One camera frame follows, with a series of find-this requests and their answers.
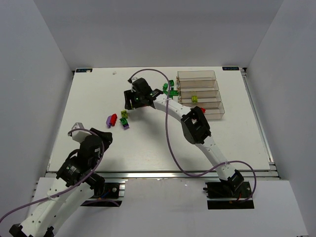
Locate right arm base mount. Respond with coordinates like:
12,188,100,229
203,182,254,210

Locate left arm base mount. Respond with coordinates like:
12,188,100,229
81,179,126,207

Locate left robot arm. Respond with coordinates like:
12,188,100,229
9,128,113,237

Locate clear compartment organizer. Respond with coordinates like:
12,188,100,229
177,70,225,120

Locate lime lego brick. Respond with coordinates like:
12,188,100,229
121,110,128,119

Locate red curved lego piece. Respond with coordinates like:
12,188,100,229
110,114,118,126

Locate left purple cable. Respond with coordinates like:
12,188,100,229
0,129,121,223

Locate green lego on purple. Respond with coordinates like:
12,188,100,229
120,118,128,126

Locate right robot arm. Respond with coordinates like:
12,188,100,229
124,78,244,194

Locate green lego brick small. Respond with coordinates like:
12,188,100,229
162,83,168,91

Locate lime lego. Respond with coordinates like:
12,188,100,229
191,96,198,103

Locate purple curved lego piece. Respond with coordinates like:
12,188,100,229
106,116,112,128

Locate green flat lego plate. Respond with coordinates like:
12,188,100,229
169,90,179,96

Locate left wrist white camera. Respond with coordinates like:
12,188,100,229
68,122,91,143

